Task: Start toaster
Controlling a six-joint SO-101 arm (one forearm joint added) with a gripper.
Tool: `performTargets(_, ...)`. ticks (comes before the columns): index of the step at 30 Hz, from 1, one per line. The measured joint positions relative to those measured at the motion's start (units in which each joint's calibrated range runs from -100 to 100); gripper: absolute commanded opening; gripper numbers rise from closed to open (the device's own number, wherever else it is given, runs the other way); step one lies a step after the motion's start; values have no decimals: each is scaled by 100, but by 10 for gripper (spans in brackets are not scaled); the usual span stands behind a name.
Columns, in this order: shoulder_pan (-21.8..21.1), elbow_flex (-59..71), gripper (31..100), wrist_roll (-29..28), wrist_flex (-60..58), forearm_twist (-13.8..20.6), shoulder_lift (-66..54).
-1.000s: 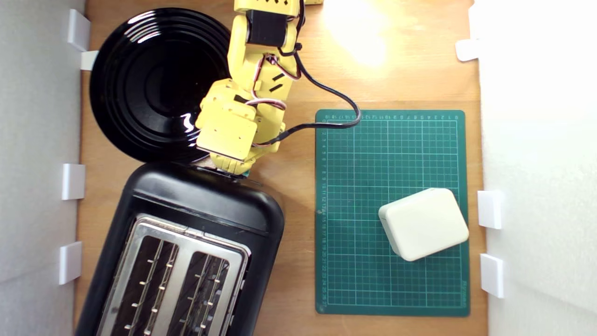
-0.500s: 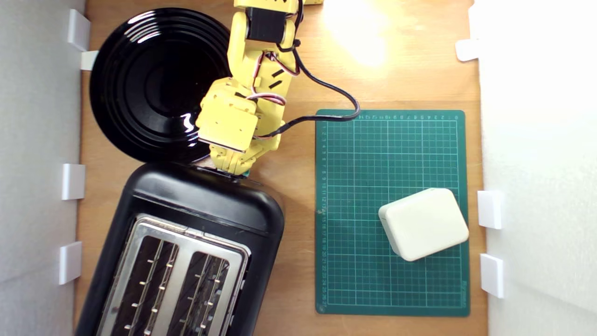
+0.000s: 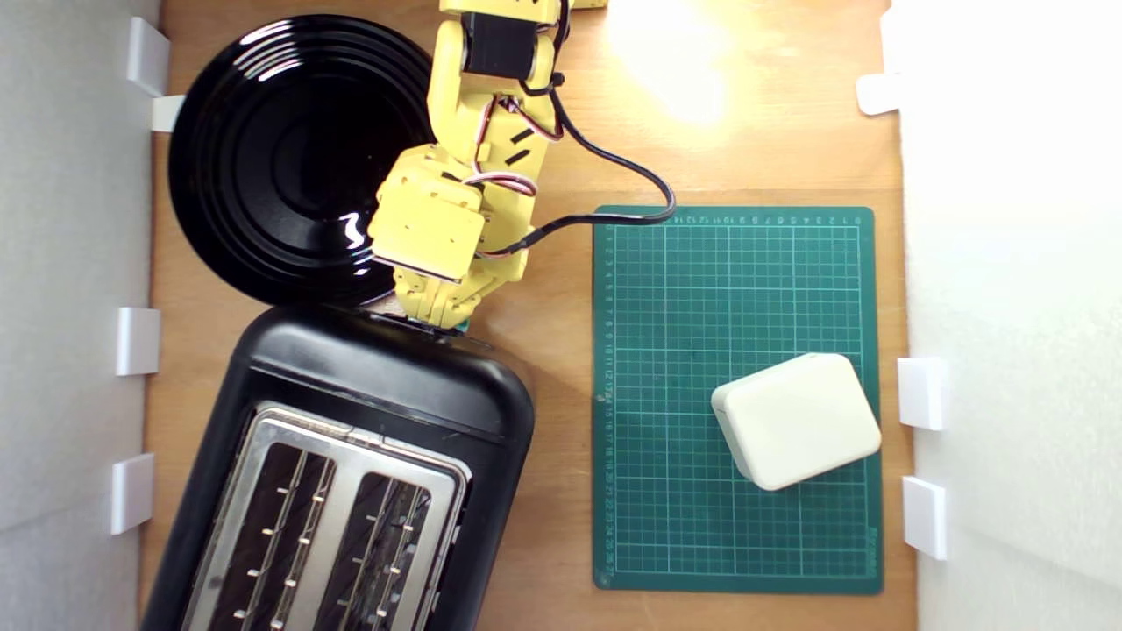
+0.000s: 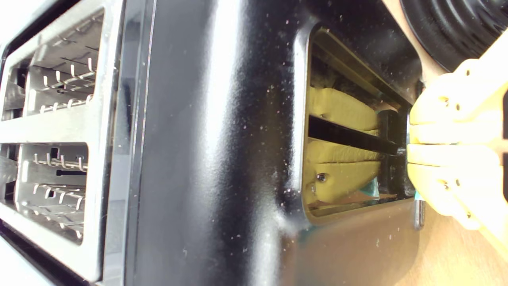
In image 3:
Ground white block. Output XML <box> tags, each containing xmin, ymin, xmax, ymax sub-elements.
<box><xmin>710</xmin><ymin>351</ymin><xmax>884</xmax><ymax>493</ymax></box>

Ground green cutting mat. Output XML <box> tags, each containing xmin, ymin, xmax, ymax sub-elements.
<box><xmin>592</xmin><ymin>205</ymin><xmax>884</xmax><ymax>596</ymax></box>

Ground small white wall clip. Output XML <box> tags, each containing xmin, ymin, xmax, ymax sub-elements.
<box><xmin>856</xmin><ymin>72</ymin><xmax>905</xmax><ymax>117</ymax></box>
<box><xmin>897</xmin><ymin>356</ymin><xmax>948</xmax><ymax>431</ymax></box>
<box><xmin>126</xmin><ymin>17</ymin><xmax>171</xmax><ymax>98</ymax></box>
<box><xmin>110</xmin><ymin>452</ymin><xmax>156</xmax><ymax>536</ymax></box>
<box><xmin>116</xmin><ymin>306</ymin><xmax>162</xmax><ymax>377</ymax></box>
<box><xmin>150</xmin><ymin>94</ymin><xmax>188</xmax><ymax>134</ymax></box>
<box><xmin>902</xmin><ymin>475</ymin><xmax>950</xmax><ymax>562</ymax></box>

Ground black two-slot toaster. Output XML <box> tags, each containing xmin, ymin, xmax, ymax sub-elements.
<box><xmin>140</xmin><ymin>302</ymin><xmax>536</xmax><ymax>631</ymax></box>

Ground black plate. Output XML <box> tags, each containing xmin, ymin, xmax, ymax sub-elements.
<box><xmin>167</xmin><ymin>14</ymin><xmax>437</xmax><ymax>308</ymax></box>

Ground red white black servo wires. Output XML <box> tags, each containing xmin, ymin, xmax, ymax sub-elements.
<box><xmin>463</xmin><ymin>88</ymin><xmax>567</xmax><ymax>199</ymax></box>

